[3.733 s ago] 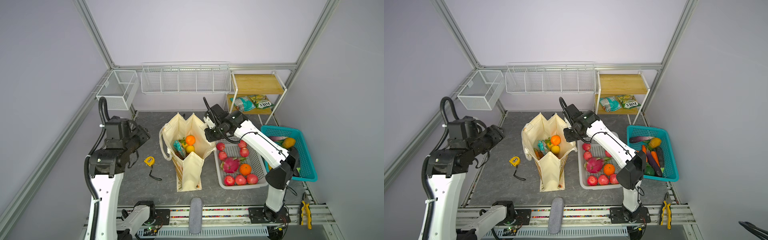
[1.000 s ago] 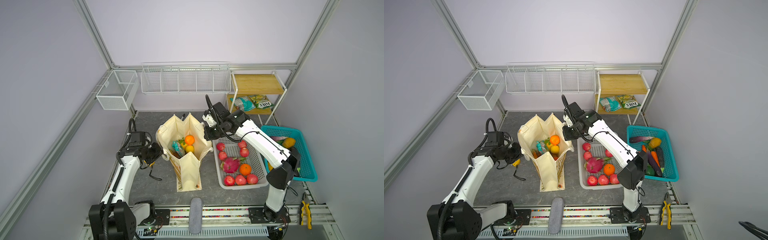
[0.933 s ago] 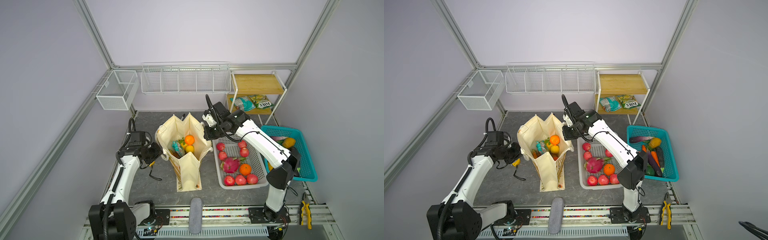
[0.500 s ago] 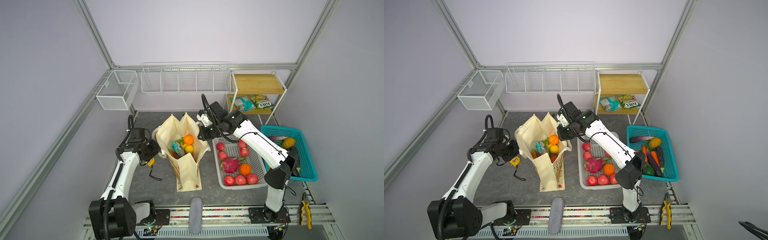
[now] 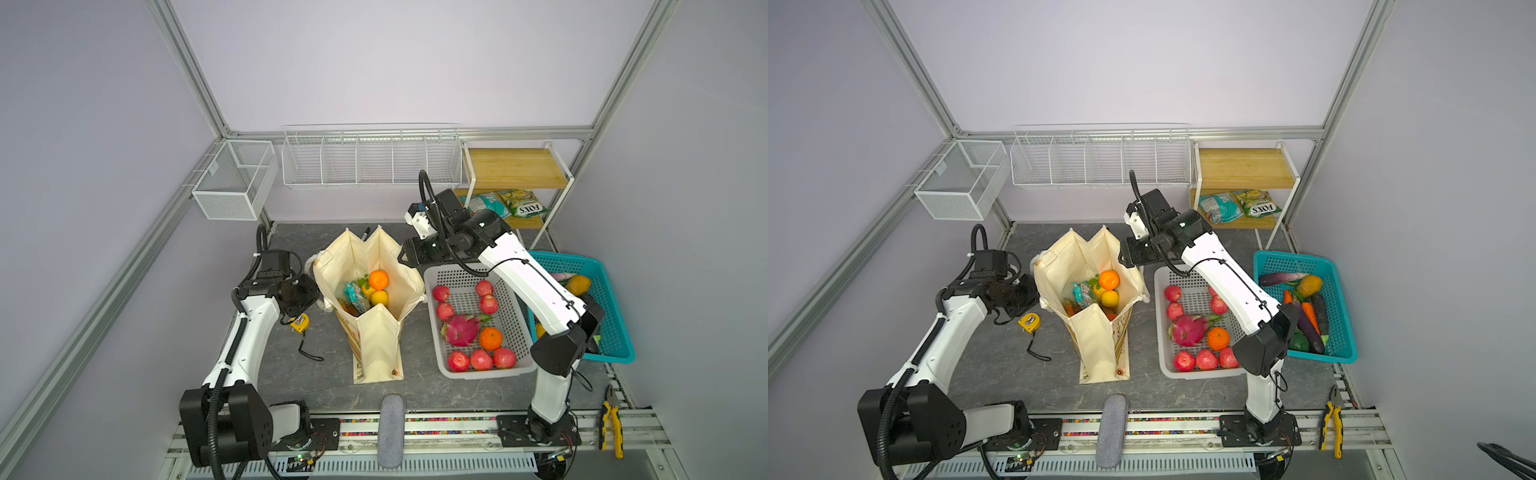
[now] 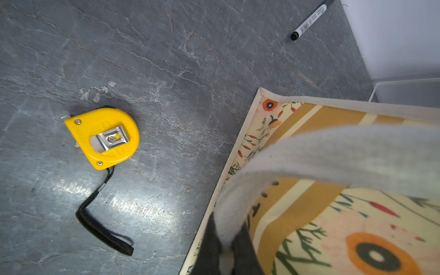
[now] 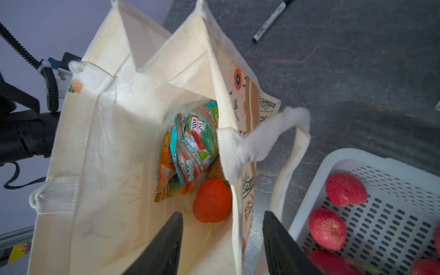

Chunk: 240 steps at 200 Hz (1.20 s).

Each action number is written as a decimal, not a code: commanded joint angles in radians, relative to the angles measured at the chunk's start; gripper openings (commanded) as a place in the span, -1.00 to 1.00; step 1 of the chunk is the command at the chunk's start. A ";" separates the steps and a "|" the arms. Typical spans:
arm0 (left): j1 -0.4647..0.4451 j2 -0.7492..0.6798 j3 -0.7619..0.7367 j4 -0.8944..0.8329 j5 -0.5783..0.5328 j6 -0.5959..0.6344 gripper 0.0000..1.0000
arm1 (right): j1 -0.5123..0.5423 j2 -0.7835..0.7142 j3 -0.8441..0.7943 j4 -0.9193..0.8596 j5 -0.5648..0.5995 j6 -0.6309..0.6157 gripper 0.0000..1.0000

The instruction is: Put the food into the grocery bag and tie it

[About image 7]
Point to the black white marker pen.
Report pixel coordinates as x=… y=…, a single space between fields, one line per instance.
x=263 y=29

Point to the pink dragon fruit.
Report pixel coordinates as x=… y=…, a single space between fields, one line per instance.
x=331 y=264

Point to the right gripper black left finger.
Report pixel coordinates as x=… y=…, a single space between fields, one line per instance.
x=161 y=256

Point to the red tomato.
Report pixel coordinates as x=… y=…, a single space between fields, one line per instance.
x=213 y=202

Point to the teal snack bag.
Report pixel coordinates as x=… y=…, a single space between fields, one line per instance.
x=194 y=144

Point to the red apple middle left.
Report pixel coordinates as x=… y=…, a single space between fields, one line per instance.
x=328 y=229

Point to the brown potato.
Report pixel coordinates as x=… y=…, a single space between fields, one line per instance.
x=216 y=171

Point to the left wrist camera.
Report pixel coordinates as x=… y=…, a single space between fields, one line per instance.
x=61 y=71

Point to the cream floral tote bag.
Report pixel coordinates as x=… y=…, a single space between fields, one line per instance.
x=96 y=213

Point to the white plastic basket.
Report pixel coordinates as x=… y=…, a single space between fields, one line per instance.
x=393 y=229

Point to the colourful snack bag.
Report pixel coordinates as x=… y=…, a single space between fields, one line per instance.
x=169 y=184

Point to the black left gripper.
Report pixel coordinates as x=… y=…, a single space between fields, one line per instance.
x=28 y=138

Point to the red apple back left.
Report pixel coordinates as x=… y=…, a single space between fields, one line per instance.
x=345 y=189

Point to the red apple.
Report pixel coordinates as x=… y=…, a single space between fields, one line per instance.
x=345 y=189
x=328 y=229

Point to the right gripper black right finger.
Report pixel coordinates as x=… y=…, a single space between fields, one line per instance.
x=283 y=255

